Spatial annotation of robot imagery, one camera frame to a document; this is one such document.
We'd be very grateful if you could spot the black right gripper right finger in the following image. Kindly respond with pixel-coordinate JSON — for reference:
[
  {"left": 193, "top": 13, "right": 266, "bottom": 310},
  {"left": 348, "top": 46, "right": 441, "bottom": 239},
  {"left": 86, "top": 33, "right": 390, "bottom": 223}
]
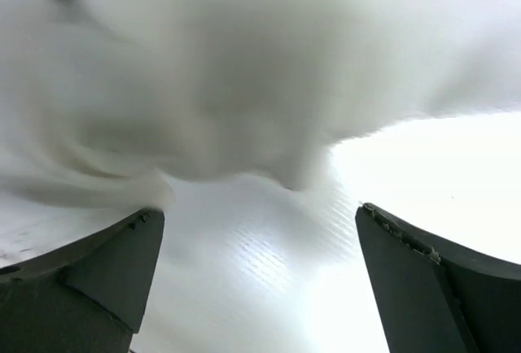
[{"left": 355, "top": 203, "right": 520, "bottom": 353}]

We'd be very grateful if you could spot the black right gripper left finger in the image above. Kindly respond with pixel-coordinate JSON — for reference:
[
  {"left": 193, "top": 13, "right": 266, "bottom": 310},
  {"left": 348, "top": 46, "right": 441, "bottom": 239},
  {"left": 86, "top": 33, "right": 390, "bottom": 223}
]
[{"left": 1, "top": 209, "right": 164, "bottom": 353}]

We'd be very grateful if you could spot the white pillow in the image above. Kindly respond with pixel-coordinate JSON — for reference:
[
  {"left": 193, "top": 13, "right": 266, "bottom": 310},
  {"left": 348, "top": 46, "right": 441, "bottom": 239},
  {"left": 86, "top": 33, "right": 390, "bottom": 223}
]
[{"left": 1, "top": 0, "right": 520, "bottom": 208}]

